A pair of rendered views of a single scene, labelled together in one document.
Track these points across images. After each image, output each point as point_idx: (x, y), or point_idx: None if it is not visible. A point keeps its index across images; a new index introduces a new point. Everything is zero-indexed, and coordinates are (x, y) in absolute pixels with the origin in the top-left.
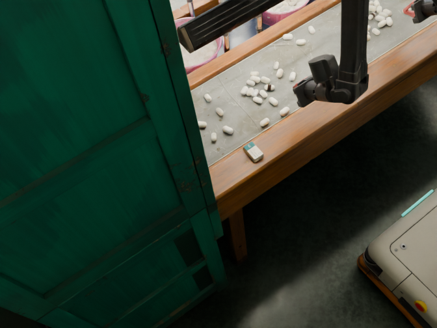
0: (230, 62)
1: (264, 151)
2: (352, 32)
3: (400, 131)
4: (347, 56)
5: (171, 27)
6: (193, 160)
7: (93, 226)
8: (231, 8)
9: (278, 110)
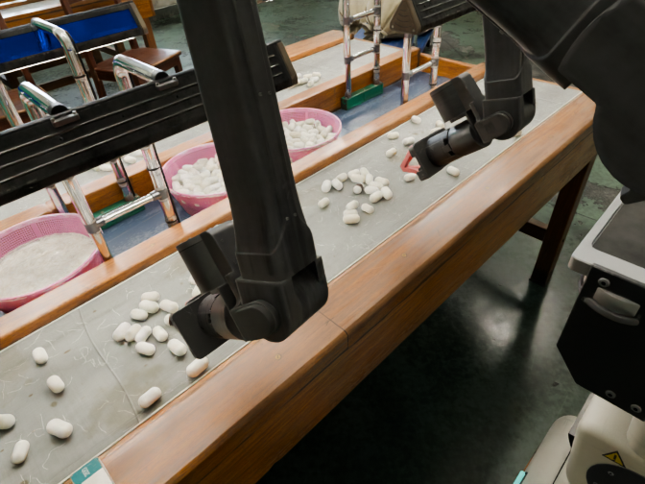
0: (106, 280)
1: (130, 478)
2: (236, 138)
3: (447, 364)
4: (245, 211)
5: None
6: None
7: None
8: (10, 150)
9: (187, 365)
